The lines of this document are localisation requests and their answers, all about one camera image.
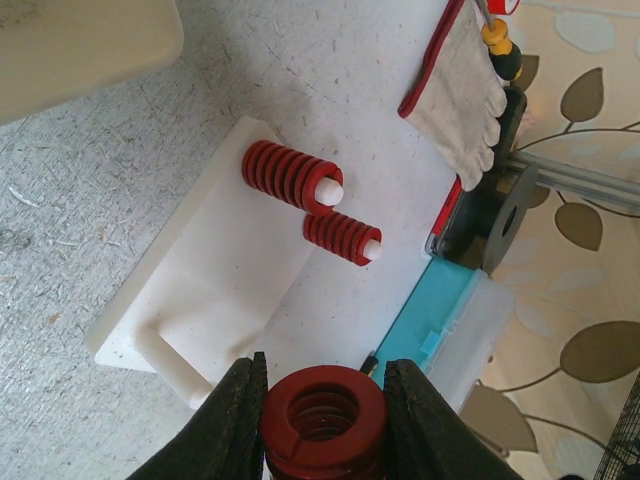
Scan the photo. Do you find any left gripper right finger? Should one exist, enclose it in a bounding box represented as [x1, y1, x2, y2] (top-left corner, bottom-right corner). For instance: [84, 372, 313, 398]
[384, 359, 520, 480]

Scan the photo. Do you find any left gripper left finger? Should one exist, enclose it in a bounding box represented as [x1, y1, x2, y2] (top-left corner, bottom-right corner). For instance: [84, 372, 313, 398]
[129, 352, 268, 480]

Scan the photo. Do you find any large red spring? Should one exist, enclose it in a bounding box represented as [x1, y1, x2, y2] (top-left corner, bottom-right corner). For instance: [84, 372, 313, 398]
[241, 140, 344, 217]
[259, 365, 389, 479]
[302, 211, 382, 266]

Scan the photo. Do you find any white peg base plate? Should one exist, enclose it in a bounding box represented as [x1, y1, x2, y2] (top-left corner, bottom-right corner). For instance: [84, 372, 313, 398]
[85, 117, 312, 409]

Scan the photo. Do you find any beige work glove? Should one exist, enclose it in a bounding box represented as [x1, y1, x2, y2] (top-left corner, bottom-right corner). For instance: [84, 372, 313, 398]
[398, 1, 507, 192]

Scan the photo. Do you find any white tray of springs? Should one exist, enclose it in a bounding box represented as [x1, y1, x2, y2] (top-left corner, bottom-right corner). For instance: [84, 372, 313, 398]
[1, 1, 184, 124]

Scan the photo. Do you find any small yellow black screwdriver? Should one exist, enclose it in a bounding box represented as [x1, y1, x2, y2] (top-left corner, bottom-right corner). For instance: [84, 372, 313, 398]
[360, 355, 378, 377]

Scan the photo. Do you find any teal clear toolbox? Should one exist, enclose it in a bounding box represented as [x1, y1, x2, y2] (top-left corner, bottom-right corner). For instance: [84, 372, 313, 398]
[372, 257, 515, 412]

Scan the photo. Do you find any black filament spool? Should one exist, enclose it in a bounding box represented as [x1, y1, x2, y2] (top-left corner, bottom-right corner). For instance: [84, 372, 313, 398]
[480, 160, 541, 274]

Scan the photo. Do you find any orange black screwdriver right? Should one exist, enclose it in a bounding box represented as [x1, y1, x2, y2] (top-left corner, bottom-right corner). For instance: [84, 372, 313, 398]
[476, 1, 522, 82]

